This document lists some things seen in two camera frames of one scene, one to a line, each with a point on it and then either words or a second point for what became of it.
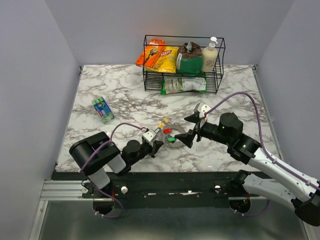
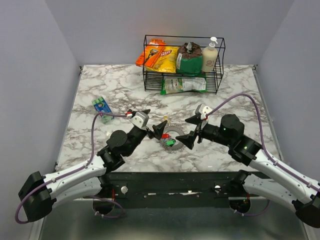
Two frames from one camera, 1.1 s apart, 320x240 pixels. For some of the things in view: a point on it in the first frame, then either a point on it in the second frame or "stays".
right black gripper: x=188 y=137 stays
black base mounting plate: x=160 y=189 stays
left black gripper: x=154 y=149 to x=158 y=130
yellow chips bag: x=166 y=60 stays
